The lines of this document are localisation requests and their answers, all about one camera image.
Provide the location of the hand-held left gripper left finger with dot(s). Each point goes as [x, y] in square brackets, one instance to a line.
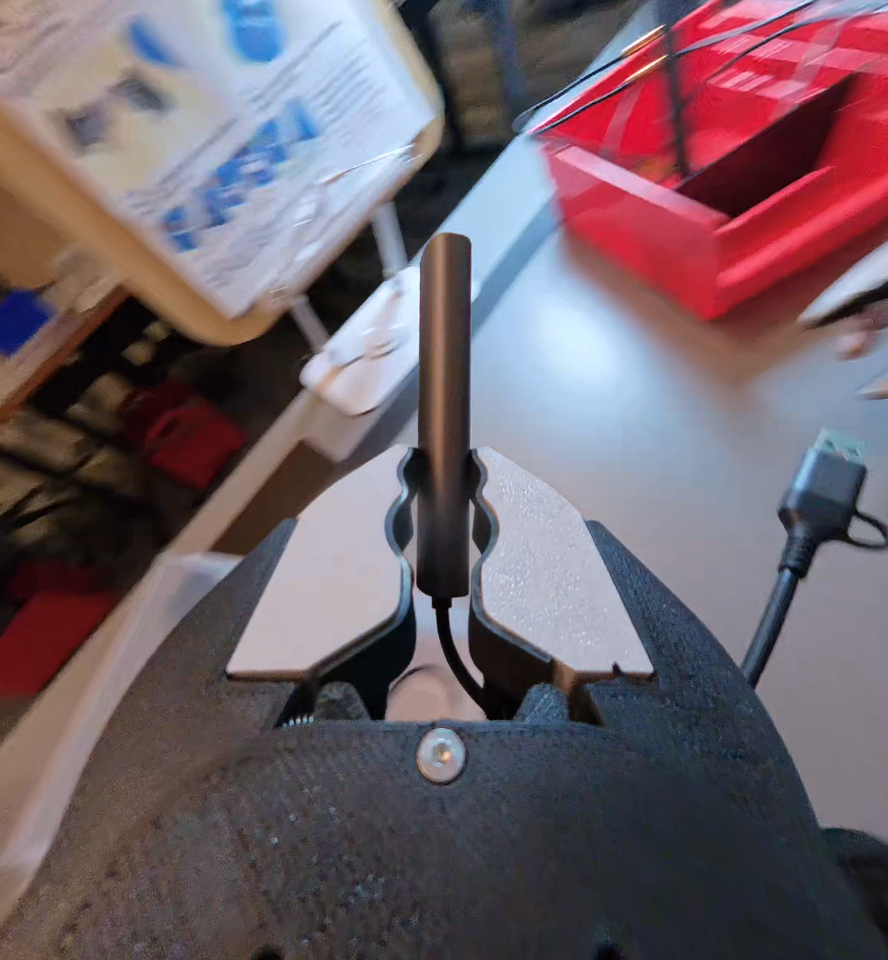
[324, 577]

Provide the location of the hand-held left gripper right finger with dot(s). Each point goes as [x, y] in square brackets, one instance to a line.
[549, 577]

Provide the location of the grey slim usb hub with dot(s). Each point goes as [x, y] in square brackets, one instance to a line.
[444, 375]

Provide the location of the red plastic bin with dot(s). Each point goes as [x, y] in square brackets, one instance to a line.
[639, 225]

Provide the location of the clear plastic bin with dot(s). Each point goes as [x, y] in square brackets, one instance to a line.
[76, 712]

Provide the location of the black bin divider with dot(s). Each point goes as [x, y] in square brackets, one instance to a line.
[774, 150]

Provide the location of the red bag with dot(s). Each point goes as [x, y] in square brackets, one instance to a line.
[39, 645]
[196, 442]

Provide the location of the instruction sheet on stand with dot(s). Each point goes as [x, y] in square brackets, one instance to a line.
[361, 360]

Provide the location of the blue box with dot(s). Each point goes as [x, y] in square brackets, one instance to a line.
[9, 322]

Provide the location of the printed instruction sheet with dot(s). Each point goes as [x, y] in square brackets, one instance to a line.
[189, 112]

